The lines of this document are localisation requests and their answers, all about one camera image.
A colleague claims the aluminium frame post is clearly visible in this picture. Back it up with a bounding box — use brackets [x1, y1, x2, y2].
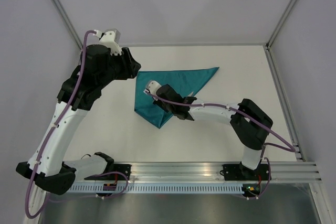
[265, 0, 299, 50]
[51, 0, 83, 49]

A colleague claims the white slotted cable duct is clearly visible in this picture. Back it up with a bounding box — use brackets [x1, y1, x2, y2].
[68, 182, 243, 194]

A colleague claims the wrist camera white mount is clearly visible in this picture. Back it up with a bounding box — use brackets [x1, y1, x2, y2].
[144, 80, 161, 95]
[95, 28, 122, 54]

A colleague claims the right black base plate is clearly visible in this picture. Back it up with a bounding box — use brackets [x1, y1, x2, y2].
[219, 163, 270, 181]

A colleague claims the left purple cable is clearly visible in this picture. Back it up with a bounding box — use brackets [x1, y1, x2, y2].
[25, 29, 129, 219]

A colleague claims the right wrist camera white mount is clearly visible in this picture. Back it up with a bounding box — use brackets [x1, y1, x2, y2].
[144, 80, 161, 95]

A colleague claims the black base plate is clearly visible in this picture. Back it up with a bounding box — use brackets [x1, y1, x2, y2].
[219, 163, 270, 181]
[85, 164, 131, 181]

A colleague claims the left aluminium frame post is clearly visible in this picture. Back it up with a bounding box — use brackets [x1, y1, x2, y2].
[51, 0, 83, 49]

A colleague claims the purple cable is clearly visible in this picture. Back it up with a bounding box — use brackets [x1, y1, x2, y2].
[25, 29, 129, 219]
[144, 90, 300, 201]

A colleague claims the right aluminium frame post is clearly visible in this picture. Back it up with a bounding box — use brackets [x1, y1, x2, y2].
[265, 0, 299, 50]

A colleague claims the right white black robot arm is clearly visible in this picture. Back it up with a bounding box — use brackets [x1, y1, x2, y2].
[146, 81, 273, 180]

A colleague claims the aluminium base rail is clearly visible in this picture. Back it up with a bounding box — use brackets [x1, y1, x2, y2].
[130, 162, 322, 183]

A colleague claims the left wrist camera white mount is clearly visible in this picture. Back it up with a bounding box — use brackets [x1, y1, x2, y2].
[95, 28, 122, 54]

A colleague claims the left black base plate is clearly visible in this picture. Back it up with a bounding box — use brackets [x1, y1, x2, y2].
[85, 164, 131, 181]

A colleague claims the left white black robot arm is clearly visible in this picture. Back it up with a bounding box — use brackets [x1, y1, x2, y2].
[16, 45, 141, 195]

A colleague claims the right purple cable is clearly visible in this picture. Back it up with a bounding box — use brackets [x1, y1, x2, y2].
[144, 90, 300, 201]

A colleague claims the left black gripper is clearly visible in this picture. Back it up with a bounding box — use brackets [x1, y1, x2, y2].
[97, 47, 141, 89]

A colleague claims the teal cloth napkin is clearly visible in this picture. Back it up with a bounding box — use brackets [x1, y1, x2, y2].
[134, 67, 219, 129]

